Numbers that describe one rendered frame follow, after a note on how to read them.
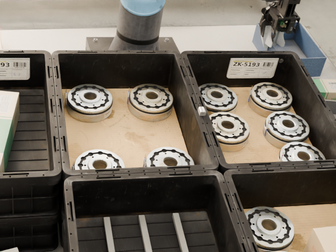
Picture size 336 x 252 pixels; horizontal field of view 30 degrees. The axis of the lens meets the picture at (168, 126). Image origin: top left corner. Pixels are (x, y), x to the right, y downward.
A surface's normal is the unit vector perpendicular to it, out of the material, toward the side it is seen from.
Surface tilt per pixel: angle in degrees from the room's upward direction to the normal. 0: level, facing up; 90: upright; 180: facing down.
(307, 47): 90
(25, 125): 0
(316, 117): 90
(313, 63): 90
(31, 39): 0
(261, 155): 0
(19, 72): 90
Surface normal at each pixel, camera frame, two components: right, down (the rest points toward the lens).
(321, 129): -0.97, 0.03
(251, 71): 0.19, 0.65
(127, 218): 0.14, -0.75
